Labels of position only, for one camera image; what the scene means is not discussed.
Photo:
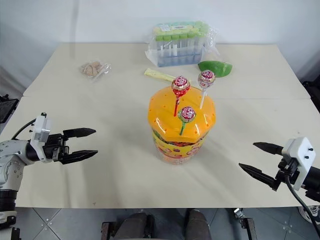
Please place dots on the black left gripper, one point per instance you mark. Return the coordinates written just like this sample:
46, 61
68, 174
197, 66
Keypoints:
53, 148

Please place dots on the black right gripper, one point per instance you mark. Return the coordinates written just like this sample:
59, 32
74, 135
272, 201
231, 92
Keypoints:
287, 171

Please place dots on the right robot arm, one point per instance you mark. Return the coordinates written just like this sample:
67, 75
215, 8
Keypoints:
313, 178

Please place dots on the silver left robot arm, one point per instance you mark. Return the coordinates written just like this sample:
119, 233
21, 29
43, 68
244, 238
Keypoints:
11, 160

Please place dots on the green stick lollipop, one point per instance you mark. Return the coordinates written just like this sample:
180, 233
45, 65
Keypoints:
187, 113

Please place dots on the yellow lollipop display tub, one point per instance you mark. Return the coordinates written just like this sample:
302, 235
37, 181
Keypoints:
175, 142

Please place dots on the white stick lollipop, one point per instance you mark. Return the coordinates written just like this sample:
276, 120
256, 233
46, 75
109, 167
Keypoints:
206, 78

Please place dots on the red stick lollipop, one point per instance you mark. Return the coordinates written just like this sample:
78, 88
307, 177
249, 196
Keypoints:
180, 86

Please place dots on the white sneaker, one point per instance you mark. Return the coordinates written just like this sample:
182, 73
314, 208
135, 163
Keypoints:
313, 212

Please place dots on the clear bag of brown pieces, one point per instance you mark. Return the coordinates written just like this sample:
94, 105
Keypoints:
93, 69

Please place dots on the black case beside table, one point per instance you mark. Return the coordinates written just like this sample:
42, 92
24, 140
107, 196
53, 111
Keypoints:
7, 107

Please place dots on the black bag beside table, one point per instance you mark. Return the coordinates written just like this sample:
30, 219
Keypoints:
312, 91

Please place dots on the dark rounded shape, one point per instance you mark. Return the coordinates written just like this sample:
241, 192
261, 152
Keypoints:
136, 226
197, 225

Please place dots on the green leaf-shaped plastic piece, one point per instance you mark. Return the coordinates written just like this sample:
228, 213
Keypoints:
216, 68

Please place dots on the yellow stick packet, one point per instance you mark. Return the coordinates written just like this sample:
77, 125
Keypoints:
157, 74

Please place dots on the black block on floor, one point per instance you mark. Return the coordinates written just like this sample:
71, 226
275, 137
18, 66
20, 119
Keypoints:
16, 233

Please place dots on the bagged green-capped test tubes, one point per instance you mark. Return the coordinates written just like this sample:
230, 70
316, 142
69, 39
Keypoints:
178, 47

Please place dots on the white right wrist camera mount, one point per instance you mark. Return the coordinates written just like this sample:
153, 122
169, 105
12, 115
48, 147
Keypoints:
300, 151

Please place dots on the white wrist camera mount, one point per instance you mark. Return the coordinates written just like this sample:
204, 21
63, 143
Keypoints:
300, 151
41, 130

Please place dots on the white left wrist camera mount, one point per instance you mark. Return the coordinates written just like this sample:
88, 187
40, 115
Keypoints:
41, 130

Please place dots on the metal table bracket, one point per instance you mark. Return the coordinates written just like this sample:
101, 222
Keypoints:
108, 231
246, 223

